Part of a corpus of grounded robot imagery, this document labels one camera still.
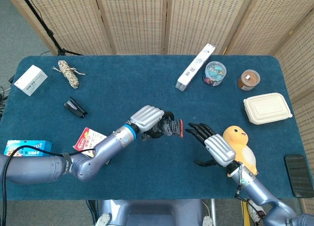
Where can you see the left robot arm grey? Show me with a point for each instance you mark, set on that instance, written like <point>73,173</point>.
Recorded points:
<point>81,159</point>

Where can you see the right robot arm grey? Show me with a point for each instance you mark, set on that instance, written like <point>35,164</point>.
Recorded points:
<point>265,201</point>

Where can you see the white sneaker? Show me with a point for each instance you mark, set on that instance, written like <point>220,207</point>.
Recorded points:
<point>255,208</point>

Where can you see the brown jar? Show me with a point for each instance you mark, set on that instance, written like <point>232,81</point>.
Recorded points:
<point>248,80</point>

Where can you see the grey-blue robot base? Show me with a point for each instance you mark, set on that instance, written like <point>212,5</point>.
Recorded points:
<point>152,212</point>

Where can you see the black smartphone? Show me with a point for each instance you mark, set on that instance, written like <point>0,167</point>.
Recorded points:
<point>298,177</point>

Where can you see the grey knit glove red cuff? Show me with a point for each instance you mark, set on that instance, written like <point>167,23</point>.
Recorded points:
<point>173,129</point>

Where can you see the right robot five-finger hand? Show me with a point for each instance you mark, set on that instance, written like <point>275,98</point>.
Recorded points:
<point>219,149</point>

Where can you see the woven folding screen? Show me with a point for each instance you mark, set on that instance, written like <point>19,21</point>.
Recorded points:
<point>157,19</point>

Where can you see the yellow plush toy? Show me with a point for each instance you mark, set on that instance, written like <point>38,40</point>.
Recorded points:
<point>241,142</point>

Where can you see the blue snack box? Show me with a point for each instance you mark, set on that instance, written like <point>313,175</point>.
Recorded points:
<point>29,147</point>

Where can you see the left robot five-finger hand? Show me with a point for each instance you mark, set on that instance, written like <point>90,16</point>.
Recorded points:
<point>147,119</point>

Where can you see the black tripod stand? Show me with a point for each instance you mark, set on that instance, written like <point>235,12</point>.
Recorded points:
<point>45,30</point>

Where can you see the clear jar of binder clips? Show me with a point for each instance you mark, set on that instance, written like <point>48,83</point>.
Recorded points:
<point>214,73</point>

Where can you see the red white food box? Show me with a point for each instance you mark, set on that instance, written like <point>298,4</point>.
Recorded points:
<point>89,140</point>

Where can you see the small white cardboard box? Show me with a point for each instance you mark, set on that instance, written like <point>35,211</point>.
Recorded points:
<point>30,80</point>

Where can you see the beige lidded lunch container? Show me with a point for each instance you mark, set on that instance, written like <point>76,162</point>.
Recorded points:
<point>267,108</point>

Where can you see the black stapler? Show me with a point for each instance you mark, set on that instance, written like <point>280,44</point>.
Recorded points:
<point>74,108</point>

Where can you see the blue table cloth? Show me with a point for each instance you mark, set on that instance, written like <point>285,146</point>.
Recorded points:
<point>157,88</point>

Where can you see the long white carton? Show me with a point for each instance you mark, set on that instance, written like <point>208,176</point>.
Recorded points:
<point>195,67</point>

